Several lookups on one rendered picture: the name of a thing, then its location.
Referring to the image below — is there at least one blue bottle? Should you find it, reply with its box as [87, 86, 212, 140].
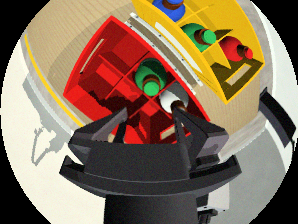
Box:
[152, 0, 186, 23]

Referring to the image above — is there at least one yellow plastic crate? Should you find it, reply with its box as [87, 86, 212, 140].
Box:
[131, 0, 265, 105]

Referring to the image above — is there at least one red plastic crate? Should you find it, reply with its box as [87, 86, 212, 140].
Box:
[63, 15, 210, 144]

